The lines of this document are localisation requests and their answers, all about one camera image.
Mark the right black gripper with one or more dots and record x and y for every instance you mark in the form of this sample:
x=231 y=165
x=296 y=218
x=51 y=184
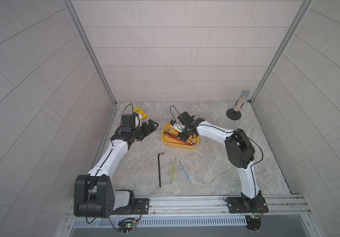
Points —
x=183 y=138

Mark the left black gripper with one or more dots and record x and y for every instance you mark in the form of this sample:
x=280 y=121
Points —
x=146 y=131

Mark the orange hex key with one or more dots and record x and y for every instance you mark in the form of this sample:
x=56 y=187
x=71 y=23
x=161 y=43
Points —
x=189 y=140

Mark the yellow hex key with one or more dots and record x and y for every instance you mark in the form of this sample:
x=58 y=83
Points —
x=174 y=131

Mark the red hex key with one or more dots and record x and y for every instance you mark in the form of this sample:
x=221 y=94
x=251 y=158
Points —
x=179 y=140

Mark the long black hex key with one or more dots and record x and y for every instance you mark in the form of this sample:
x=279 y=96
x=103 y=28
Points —
x=171 y=135

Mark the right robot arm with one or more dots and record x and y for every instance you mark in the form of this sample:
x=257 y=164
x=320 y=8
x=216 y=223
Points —
x=240 y=153

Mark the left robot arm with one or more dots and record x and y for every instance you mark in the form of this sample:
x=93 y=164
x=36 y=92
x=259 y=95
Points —
x=94 y=195

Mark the yellow plastic storage box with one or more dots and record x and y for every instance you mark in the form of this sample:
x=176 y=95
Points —
x=170 y=138

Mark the black hex key left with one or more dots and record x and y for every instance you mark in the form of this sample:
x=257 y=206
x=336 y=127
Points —
x=159 y=168

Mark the blue hex key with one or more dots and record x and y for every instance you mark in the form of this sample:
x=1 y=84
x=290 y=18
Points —
x=184 y=170

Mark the green hex key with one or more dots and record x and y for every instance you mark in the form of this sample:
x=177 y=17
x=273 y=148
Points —
x=173 y=172

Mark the yellow triangular plastic stand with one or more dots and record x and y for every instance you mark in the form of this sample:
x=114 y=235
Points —
x=140 y=112

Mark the glitter microphone on stand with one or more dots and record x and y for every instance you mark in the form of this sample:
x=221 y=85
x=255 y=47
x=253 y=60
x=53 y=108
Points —
x=234 y=113

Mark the left circuit board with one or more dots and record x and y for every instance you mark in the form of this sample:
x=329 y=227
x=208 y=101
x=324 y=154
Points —
x=125 y=226

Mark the circuit board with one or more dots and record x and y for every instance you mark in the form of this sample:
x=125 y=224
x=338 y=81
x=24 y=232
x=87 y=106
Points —
x=254 y=223
x=125 y=226

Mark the right circuit board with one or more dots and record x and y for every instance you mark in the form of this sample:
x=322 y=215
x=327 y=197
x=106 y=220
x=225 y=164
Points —
x=254 y=223

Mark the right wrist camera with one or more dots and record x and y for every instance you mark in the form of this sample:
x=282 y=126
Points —
x=175 y=125

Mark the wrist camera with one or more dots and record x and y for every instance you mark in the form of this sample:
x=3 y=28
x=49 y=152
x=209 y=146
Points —
x=175 y=125
x=129 y=122

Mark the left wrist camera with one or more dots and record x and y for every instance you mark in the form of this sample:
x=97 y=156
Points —
x=129 y=122

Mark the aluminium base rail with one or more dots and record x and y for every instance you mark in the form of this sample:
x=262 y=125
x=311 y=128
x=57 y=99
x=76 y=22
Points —
x=216 y=205

